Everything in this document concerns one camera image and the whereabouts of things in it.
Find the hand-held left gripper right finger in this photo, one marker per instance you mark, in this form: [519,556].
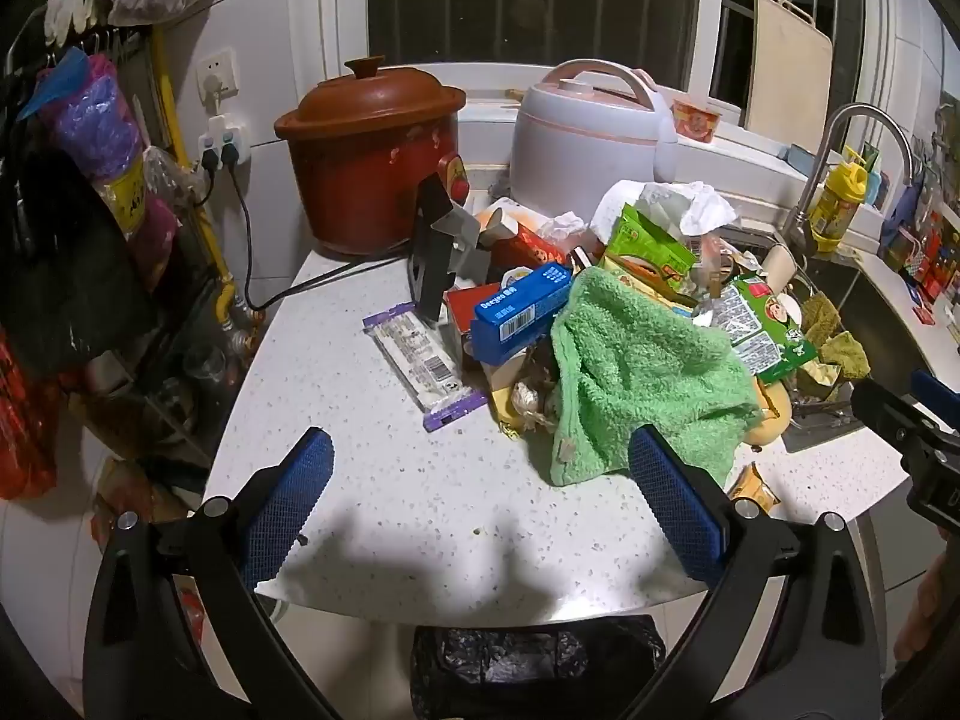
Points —
[675,510]

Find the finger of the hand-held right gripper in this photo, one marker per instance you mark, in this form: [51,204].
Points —
[885,409]
[936,390]

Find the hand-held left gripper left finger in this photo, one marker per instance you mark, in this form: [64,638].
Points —
[292,502]

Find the black trash bag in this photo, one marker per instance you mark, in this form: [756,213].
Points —
[525,667]

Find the white paper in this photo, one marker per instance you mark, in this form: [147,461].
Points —
[690,206]

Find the person's right hand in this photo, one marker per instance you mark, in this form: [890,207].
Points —
[926,607]

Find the yellow-green dish cloth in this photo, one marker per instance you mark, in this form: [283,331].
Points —
[844,356]

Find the orange snack packet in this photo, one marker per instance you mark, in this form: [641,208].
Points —
[752,486]

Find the yellow banana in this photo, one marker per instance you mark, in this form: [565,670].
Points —
[772,416]

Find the olive dish cloth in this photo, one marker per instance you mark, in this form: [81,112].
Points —
[819,315]

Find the green towel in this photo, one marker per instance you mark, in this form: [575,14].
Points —
[637,375]

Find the row of colourful boxes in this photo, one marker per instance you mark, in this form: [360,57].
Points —
[919,247]

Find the green cartoon snack bag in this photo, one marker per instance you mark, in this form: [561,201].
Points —
[765,330]

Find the brown paper cup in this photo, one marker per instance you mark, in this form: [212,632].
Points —
[778,268]

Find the garlic bulb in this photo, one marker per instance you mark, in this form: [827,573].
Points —
[529,405]

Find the purple and white wrapper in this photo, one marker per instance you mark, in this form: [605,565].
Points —
[420,360]

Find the yellow drink bottle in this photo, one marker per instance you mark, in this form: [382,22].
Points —
[838,202]

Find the steel kitchen faucet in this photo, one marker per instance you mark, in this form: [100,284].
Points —
[817,165]

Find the blue cardboard box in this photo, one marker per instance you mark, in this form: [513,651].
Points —
[517,311]

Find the light green food packet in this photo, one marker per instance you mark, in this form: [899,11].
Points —
[649,247]

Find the red plastic bag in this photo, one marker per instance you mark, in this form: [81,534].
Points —
[22,427]

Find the black and grey stand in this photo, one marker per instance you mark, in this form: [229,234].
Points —
[435,240]

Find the red cardboard box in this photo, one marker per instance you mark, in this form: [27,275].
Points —
[525,244]

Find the small white tissue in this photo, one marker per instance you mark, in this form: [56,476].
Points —
[561,225]

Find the black hanging bag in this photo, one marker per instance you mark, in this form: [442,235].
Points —
[67,262]

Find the red-brown clay slow cooker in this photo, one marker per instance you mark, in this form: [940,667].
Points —
[360,165]

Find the small red noodle cup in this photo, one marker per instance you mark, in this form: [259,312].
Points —
[696,120]

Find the beige cutting board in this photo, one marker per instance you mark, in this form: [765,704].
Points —
[787,75]

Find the pale pink rice cooker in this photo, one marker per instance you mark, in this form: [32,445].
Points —
[585,135]

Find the yellow gas pipe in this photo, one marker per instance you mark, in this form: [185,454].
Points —
[172,112]

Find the purple plastic bag roll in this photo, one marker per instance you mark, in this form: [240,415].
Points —
[97,127]

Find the window security grille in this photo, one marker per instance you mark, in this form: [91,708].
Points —
[525,0]

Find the white gloves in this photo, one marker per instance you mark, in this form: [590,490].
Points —
[71,15]

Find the wall power sockets with plugs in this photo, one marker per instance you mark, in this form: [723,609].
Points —
[225,142]

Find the white wall socket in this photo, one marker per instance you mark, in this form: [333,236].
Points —
[217,75]

